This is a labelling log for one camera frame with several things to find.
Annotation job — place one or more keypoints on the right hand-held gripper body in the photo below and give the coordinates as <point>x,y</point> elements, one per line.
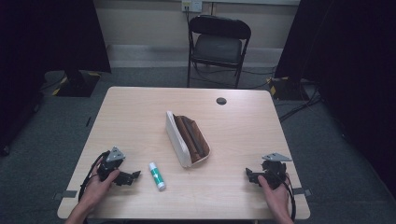
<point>274,171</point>

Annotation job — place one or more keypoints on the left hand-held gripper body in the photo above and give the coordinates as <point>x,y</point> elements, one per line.
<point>109,166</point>

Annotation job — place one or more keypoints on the white and green glue stick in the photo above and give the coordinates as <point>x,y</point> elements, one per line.
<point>157,177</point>

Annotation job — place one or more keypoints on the white pencil case brown lining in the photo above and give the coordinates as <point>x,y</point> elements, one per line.
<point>186,140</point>

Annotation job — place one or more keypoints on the person's left hand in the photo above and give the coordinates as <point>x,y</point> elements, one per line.
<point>96,189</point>

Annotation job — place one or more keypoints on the person's right hand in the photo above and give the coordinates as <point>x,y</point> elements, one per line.
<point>275,197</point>

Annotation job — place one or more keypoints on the black stand base striped tape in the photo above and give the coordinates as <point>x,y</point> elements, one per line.
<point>77,85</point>
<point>285,88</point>

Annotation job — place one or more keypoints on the black folding chair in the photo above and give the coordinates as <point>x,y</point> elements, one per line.
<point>218,46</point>

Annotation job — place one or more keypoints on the black curtain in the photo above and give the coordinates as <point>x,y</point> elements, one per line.
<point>351,62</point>
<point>46,46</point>

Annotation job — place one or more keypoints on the grey table edge bracket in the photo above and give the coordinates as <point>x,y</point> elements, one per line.
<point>66,194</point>
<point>302,191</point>

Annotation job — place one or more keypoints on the white wall socket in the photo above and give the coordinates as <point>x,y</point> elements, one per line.
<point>191,5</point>

